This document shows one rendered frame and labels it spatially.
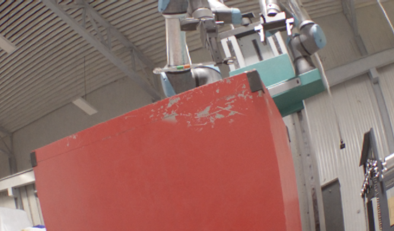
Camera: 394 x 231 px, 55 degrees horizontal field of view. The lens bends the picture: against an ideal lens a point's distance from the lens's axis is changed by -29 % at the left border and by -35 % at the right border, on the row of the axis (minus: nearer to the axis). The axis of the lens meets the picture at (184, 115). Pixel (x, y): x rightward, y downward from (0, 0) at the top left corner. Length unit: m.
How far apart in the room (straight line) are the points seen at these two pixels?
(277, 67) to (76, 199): 1.41
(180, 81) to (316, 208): 0.93
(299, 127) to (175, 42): 0.69
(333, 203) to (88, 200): 1.44
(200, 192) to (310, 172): 1.17
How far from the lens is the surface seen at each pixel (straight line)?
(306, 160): 2.29
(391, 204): 10.95
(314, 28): 2.24
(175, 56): 2.31
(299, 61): 2.25
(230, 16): 1.93
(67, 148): 1.36
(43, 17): 12.80
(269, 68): 2.43
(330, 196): 2.38
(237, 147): 1.16
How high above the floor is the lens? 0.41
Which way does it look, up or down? 23 degrees up
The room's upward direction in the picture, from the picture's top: 12 degrees counter-clockwise
